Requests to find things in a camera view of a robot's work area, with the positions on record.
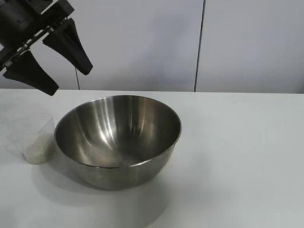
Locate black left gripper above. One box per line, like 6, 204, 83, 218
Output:
0, 0, 93, 97

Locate clear plastic measuring cup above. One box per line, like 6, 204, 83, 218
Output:
11, 113, 56, 165

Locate white rice grains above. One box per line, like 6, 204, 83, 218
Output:
23, 133, 56, 165

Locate stainless steel mixing bowl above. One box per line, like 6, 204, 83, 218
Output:
54, 95, 182, 190

